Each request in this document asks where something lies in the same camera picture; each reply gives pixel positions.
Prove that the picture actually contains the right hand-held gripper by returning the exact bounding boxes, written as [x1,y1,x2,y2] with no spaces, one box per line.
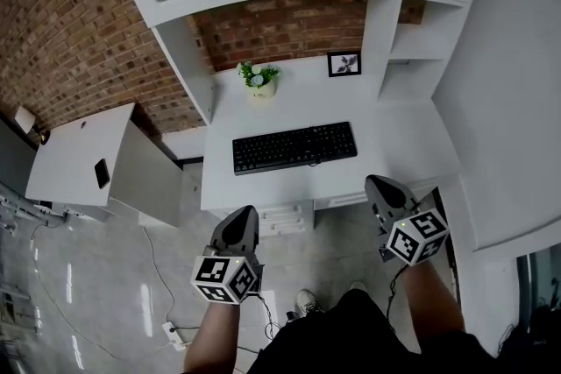
[364,174,451,266]

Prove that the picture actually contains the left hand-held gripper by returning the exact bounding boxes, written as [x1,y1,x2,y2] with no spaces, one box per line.
[190,205,266,306]

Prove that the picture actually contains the black keyboard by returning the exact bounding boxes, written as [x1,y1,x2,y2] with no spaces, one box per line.
[231,121,359,177]

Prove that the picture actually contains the person's right forearm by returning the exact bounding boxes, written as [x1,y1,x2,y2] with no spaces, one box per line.
[401,262,465,354]

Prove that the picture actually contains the person's left forearm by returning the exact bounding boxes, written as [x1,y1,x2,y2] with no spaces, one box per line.
[183,300,242,374]

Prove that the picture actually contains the white table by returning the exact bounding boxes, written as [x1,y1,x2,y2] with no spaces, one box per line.
[200,56,464,237]

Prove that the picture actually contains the person's left white shoe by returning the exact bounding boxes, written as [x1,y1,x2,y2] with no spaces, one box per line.
[295,288,323,319]

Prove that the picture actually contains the white power strip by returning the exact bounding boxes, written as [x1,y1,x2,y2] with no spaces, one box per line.
[161,321,189,351]

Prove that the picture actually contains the potted plant in white pot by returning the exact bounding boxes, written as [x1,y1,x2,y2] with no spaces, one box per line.
[237,61,281,107]

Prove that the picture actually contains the person's black trousers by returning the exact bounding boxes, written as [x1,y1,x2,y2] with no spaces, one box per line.
[247,287,501,374]

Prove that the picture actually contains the black phone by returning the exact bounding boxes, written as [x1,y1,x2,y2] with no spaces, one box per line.
[94,158,110,190]

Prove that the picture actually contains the dark framed glass door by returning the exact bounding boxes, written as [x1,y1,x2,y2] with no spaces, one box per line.
[515,243,561,360]

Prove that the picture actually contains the white side cabinet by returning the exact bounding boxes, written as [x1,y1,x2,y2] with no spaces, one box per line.
[25,102,184,229]

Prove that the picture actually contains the white metal rack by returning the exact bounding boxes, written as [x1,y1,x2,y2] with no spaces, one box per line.
[0,183,67,233]

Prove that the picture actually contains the grey cabinet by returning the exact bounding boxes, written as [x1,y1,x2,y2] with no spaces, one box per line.
[0,117,39,198]

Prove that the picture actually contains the small lamp with white shade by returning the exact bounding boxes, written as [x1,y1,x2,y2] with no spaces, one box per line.
[14,105,52,145]

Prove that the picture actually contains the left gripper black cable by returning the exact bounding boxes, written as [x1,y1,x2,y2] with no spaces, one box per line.
[256,293,281,338]

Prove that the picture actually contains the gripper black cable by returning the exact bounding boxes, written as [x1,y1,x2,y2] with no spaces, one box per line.
[256,293,281,338]
[385,265,408,334]

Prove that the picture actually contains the white floor cable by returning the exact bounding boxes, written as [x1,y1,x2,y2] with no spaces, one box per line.
[142,225,176,325]

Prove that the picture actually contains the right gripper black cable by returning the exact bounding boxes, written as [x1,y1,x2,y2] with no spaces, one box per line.
[385,265,408,334]

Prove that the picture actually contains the black picture frame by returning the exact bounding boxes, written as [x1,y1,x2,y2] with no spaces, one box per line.
[326,51,363,78]

